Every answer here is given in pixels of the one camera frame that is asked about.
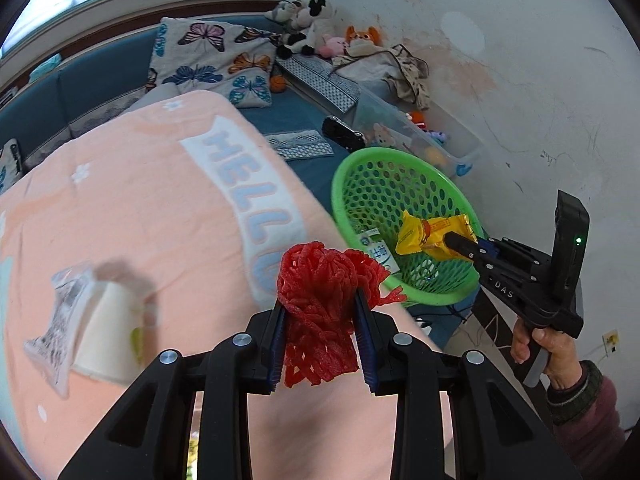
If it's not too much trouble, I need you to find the clear storage box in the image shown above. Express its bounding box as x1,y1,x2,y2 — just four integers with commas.
352,85,483,178

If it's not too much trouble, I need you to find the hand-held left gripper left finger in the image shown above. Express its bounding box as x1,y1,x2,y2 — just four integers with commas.
57,307,288,480

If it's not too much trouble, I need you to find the grey plush toy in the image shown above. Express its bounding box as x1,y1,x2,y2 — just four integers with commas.
265,0,306,33

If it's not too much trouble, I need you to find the large butterfly print pillow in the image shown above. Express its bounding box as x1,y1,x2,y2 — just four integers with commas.
146,16,276,110

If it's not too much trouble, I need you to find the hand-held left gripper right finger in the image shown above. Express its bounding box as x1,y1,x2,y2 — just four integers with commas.
352,292,583,480

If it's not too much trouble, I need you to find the clear printed plastic wrapper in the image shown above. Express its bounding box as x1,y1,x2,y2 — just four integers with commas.
24,262,96,398

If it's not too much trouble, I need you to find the teal cloth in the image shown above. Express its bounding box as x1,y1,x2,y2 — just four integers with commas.
27,55,63,83

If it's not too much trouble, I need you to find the beige garment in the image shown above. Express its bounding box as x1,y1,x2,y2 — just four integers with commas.
332,44,431,111

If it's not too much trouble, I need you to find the red mesh net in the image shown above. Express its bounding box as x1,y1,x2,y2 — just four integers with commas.
276,241,407,388

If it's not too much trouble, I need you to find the pink plush toy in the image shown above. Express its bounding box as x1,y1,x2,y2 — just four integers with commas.
320,35,348,58

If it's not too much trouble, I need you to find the small butterfly print pillow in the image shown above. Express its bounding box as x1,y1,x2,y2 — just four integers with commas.
0,138,26,193

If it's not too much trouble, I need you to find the yellow snack wrapper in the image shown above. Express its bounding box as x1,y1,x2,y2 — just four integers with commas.
395,210,483,261

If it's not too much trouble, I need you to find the blue sofa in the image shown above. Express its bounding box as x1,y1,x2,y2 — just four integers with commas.
0,15,481,356

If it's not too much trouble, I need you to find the black white patterned cloth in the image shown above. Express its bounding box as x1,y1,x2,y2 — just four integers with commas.
277,55,361,113

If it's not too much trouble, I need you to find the white milk carton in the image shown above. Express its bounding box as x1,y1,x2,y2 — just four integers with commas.
357,229,401,273

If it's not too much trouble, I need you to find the small patterned cloth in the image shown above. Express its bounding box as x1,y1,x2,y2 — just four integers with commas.
265,130,335,160

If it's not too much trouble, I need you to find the green plastic basket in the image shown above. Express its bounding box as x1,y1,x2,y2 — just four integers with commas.
331,147,488,307

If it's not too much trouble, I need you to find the person's right forearm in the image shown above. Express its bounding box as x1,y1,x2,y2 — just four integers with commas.
545,360,628,480

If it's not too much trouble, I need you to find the orange fox plush toy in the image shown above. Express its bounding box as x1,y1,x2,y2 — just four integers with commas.
345,25,383,56

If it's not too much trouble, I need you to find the black controller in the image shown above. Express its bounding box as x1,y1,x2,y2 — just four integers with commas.
321,116,366,151

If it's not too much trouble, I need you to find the person's right hand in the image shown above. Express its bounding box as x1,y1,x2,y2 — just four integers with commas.
510,317,583,391

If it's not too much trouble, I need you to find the cow plush toy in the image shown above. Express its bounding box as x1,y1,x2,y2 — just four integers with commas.
276,0,335,58

